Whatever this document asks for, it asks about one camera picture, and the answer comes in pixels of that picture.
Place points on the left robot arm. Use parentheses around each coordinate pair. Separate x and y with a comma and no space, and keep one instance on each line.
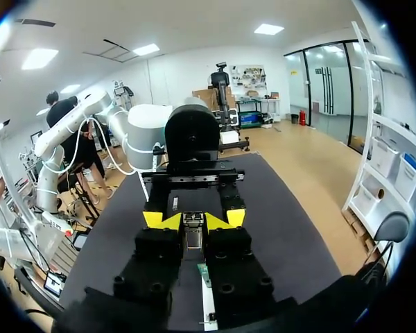
(144,133)

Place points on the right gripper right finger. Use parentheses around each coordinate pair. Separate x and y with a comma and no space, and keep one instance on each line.
(232,260)

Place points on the white stand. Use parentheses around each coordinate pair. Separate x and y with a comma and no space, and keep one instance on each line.
(208,305)

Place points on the silver network port cage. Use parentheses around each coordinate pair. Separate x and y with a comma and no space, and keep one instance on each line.
(194,229)

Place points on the small green circuit board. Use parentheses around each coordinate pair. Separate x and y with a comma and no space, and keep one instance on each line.
(203,272)

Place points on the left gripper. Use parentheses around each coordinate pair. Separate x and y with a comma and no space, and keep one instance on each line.
(192,138)

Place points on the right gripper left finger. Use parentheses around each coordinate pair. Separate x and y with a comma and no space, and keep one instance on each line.
(152,256)

